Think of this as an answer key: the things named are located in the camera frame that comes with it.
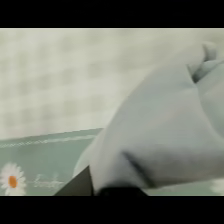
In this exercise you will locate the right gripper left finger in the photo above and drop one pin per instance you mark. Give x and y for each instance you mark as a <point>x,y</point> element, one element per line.
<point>80,186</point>

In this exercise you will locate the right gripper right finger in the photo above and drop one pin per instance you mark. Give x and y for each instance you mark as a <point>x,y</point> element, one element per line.
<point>121,192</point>

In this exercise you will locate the grey-blue shirt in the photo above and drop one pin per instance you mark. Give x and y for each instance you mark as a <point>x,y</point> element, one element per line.
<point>166,133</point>

